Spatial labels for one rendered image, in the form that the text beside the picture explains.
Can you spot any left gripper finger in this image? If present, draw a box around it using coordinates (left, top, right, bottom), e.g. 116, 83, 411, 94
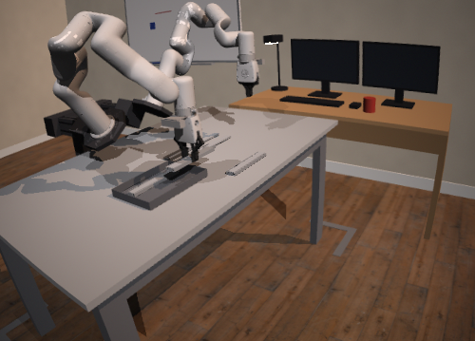
247, 79, 259, 97
239, 83, 249, 97

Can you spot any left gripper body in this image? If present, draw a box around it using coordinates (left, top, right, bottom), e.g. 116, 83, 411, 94
237, 60, 259, 83

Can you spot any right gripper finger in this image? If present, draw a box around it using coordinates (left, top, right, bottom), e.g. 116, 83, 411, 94
190, 131, 204, 162
174, 137, 189, 158

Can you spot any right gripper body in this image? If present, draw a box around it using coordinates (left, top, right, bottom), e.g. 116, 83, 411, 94
174, 114, 203, 144

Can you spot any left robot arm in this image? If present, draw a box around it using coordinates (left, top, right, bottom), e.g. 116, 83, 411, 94
159, 2, 265, 78

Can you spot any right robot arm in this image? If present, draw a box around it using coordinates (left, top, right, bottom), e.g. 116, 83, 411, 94
47, 11, 198, 139

